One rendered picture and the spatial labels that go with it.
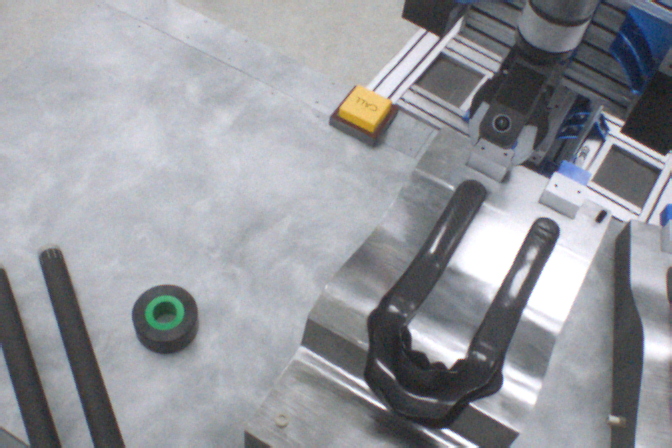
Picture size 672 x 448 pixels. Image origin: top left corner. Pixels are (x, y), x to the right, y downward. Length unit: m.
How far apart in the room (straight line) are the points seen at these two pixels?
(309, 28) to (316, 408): 1.78
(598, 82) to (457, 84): 0.71
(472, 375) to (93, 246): 0.52
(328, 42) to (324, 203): 1.43
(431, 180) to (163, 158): 0.39
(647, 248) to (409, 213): 0.34
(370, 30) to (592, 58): 1.20
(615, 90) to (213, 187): 0.77
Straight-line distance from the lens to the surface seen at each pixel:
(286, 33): 2.50
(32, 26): 2.58
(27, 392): 0.92
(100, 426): 0.86
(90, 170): 1.14
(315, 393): 0.90
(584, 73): 1.50
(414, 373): 0.86
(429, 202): 1.02
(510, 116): 0.91
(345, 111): 1.16
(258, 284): 1.02
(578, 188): 1.06
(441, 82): 2.13
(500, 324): 0.94
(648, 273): 1.11
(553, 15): 0.88
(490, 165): 1.05
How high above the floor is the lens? 1.70
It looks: 56 degrees down
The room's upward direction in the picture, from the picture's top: 11 degrees clockwise
